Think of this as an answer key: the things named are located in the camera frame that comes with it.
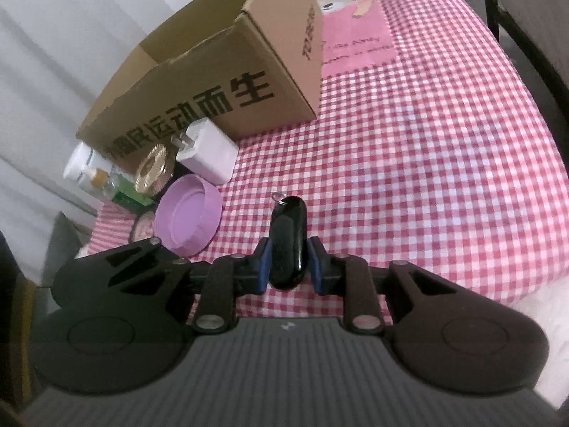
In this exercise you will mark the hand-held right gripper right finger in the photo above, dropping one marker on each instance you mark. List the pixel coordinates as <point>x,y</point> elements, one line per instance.
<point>314,269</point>

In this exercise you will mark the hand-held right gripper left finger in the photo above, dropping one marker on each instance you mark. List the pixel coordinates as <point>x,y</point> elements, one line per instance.
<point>263,267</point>

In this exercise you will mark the black key fob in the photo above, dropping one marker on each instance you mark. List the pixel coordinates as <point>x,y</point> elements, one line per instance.
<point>289,249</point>

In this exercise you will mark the purple plastic bowl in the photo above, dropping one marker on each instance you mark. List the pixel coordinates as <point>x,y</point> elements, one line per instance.
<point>186,218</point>

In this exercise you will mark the white charger plug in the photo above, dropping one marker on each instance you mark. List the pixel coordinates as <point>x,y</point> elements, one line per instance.
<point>209,151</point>

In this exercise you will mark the round gold tin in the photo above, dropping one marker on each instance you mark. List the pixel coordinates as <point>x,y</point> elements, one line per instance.
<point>153,171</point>

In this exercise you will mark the green bottle with yellow cap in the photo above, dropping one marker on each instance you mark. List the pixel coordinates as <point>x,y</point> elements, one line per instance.
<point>129,196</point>

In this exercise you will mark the brown cardboard box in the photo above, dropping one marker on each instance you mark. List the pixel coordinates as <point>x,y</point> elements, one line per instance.
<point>213,93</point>

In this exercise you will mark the white plastic bottle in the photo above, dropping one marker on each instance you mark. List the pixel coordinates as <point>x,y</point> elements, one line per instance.
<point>82,162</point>

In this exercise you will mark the pink checkered tablecloth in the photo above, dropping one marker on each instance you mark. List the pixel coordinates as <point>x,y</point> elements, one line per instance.
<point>400,142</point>

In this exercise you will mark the dark wooden chair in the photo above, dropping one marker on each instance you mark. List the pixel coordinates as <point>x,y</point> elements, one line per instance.
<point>533,31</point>

